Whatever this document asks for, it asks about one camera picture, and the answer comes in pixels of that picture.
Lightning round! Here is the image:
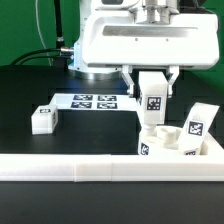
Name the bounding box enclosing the white marker sheet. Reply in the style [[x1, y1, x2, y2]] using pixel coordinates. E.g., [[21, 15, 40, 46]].
[[50, 93, 137, 111]]

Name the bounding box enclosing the white round stool seat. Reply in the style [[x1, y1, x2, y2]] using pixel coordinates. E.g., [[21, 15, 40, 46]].
[[138, 126, 201, 157]]

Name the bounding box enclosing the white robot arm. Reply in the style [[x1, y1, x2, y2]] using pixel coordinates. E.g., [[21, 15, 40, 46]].
[[71, 0, 219, 86]]

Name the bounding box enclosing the black cable bundle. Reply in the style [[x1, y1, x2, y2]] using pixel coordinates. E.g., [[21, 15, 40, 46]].
[[10, 46, 75, 67]]

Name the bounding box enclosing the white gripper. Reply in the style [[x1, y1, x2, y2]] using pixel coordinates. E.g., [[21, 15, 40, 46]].
[[82, 0, 219, 98]]

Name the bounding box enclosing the white L-shaped fence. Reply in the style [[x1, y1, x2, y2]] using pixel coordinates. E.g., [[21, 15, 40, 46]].
[[0, 135, 224, 182]]

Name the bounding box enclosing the thin white cable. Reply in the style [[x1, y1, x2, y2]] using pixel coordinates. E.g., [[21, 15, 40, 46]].
[[35, 0, 54, 67]]

